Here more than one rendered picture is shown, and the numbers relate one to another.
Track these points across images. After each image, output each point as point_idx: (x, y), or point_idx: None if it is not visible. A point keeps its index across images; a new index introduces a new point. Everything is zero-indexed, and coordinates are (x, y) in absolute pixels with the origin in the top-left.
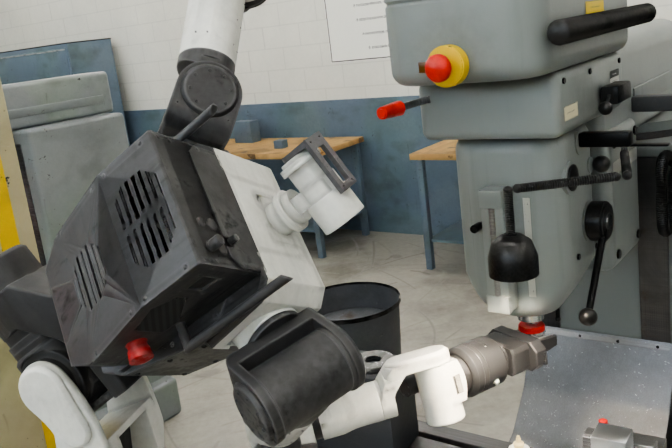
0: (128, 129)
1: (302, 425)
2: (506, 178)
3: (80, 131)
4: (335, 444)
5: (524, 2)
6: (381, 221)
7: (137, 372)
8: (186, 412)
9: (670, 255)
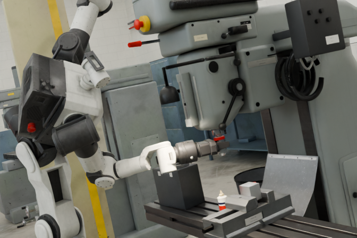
0: None
1: (84, 156)
2: (187, 69)
3: (134, 90)
4: (167, 203)
5: None
6: None
7: (40, 139)
8: (190, 236)
9: (309, 110)
